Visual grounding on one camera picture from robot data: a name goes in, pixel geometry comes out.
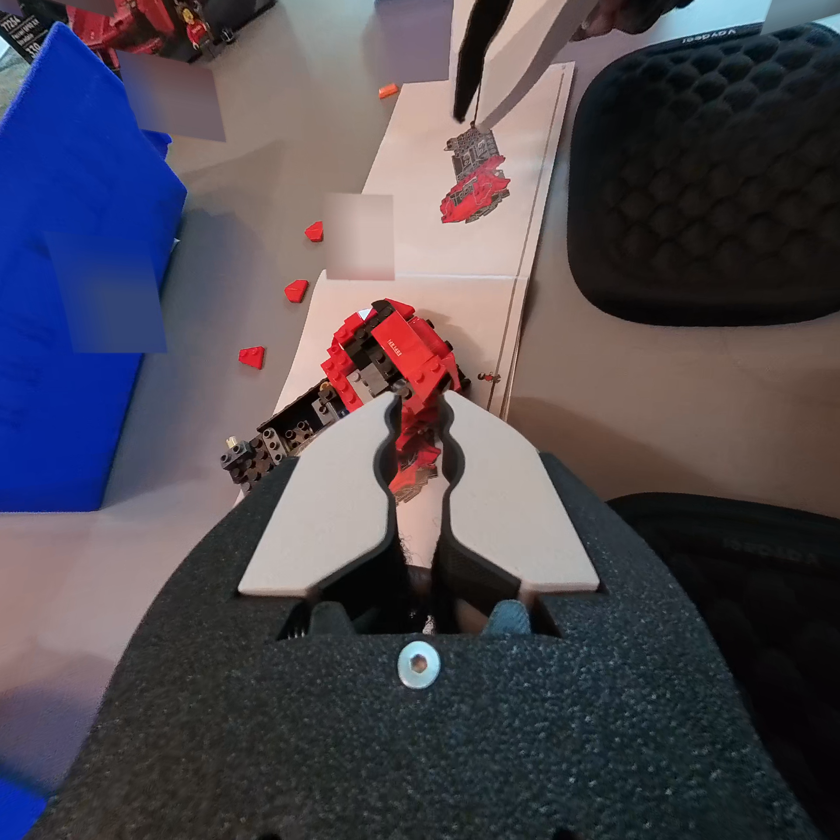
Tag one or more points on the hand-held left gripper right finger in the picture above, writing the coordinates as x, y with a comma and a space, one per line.
519, 519

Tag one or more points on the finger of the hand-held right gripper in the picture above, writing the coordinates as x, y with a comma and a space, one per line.
532, 46
475, 53

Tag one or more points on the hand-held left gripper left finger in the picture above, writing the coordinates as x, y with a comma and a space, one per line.
315, 525

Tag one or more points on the small orange lego piece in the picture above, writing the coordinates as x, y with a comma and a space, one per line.
387, 89

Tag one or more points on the red and black lego car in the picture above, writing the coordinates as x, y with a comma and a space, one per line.
387, 355

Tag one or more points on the blue plastic bin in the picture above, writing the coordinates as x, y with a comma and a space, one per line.
66, 263
16, 814

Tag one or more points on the lego instruction booklet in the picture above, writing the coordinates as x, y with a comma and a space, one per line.
433, 145

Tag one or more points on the small red lego wedge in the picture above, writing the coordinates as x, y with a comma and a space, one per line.
251, 356
315, 232

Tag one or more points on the red lego wedge plate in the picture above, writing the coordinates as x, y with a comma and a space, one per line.
297, 292

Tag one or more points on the lego minifigure red torso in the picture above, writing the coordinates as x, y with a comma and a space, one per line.
198, 32

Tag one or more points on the lego box red car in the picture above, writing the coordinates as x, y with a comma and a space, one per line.
131, 26

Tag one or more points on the person's right hand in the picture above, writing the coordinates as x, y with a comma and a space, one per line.
637, 13

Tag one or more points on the black quilted pad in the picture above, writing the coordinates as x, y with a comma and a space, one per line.
709, 171
761, 630

